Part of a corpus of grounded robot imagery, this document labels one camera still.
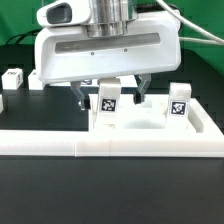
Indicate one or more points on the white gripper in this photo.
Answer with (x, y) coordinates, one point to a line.
(68, 54)

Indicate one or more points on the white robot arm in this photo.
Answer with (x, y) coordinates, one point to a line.
(101, 18)

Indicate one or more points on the white sheet with markers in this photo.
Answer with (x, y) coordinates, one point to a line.
(125, 81)

